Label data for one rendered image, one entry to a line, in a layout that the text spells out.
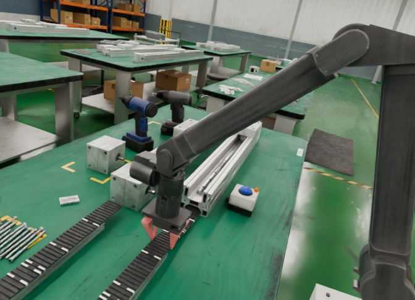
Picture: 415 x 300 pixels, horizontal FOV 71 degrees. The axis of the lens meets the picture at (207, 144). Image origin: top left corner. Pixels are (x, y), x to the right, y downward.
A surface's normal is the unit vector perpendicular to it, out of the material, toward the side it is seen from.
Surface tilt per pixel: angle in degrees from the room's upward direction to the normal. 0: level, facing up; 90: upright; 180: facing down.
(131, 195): 90
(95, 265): 0
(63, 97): 90
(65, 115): 90
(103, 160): 90
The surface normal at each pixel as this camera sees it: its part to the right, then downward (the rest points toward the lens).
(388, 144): -0.50, 0.26
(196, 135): -0.34, 0.13
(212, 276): 0.17, -0.91
